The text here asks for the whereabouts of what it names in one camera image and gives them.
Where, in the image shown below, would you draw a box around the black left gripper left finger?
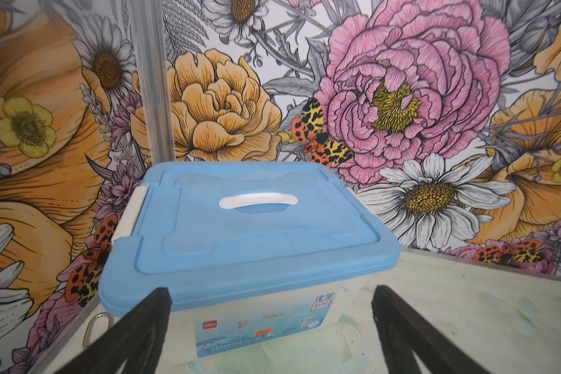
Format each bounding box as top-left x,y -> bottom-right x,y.
58,288 -> 172,374

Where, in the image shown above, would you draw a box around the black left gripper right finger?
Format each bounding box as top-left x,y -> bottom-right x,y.
372,285 -> 487,373

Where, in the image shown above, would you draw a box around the blue lidded plastic storage box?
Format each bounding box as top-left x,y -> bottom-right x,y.
98,162 -> 401,365

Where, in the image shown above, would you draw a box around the metal wire tongs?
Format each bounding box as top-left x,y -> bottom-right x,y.
82,312 -> 114,349

